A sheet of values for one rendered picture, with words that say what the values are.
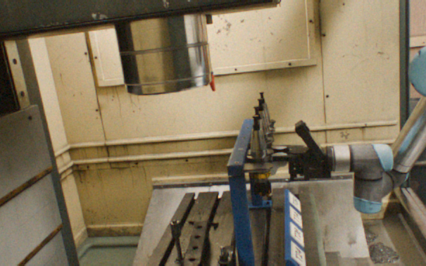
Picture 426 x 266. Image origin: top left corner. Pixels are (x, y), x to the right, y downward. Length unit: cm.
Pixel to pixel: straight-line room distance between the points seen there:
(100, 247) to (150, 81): 152
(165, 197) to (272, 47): 81
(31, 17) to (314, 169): 80
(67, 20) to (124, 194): 145
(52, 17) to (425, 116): 92
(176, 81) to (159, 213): 123
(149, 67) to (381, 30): 123
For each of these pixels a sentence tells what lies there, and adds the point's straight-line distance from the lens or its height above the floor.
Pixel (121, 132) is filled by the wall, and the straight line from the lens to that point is 194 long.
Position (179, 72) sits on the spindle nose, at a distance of 68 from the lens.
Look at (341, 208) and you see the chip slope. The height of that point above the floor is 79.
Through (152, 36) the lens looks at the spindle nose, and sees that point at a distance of 68.
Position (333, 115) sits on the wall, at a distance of 179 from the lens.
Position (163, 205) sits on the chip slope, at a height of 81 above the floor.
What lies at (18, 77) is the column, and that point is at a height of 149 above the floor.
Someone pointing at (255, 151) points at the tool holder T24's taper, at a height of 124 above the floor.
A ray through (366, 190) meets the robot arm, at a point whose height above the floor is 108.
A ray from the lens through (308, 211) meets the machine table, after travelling 149.
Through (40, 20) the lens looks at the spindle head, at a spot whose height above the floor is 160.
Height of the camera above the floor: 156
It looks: 15 degrees down
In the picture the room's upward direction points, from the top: 7 degrees counter-clockwise
